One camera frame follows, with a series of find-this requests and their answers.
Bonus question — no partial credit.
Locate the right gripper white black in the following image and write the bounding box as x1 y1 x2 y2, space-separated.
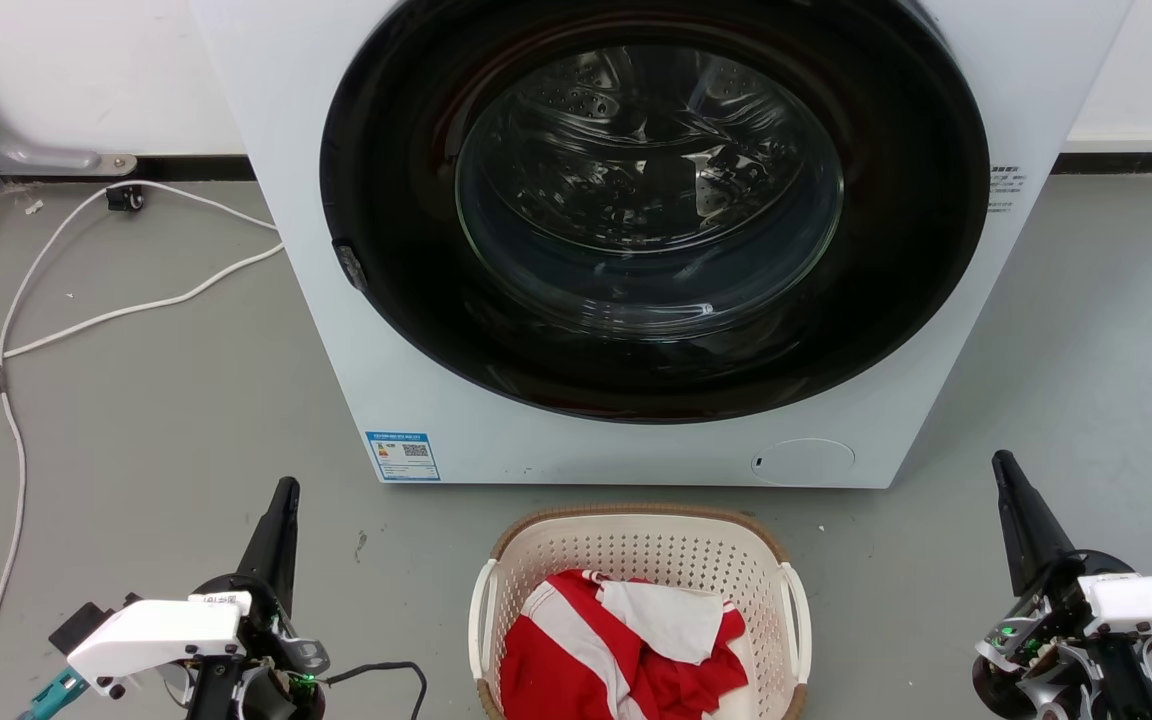
972 450 1152 720

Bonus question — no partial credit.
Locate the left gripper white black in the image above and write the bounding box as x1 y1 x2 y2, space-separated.
48 477 331 720

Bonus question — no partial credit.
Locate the beige perforated plastic laundry basket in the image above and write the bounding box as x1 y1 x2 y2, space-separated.
468 503 813 720

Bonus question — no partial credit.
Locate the blue energy label sticker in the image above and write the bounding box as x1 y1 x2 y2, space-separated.
365 431 442 483

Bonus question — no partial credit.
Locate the round white filter cover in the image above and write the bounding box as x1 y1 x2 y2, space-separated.
749 437 857 488

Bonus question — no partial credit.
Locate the black round glass washer door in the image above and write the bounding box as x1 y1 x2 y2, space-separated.
319 0 992 425

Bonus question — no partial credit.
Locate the red and white garment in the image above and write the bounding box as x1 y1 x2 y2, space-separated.
500 569 749 720

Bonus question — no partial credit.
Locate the white front-load washing machine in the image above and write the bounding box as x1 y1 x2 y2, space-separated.
190 0 1134 490

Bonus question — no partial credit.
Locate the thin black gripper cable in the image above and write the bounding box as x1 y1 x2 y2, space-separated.
324 660 429 720

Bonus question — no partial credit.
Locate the teal cable connector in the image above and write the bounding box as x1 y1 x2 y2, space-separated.
18 668 90 720

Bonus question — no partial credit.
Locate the thick white hose cable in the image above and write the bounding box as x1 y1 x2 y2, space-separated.
0 243 286 383

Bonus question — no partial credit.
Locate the long white floor cable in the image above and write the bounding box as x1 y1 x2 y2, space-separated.
0 186 109 720

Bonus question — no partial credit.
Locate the short white wall cable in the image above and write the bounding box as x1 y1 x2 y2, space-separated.
140 180 280 232

